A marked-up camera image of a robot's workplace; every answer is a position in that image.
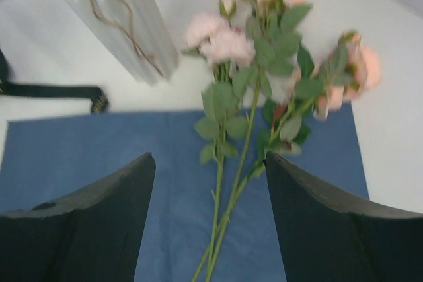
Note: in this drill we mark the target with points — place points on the black gold-lettered ribbon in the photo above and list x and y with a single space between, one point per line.
97 97

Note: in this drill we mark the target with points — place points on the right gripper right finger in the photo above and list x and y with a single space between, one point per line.
328 234

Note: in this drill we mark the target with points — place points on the white ribbed vase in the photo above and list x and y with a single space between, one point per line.
134 32

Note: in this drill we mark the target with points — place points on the blue wrapping paper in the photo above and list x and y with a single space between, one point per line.
46 159

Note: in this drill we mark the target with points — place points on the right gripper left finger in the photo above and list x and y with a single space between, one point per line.
91 234

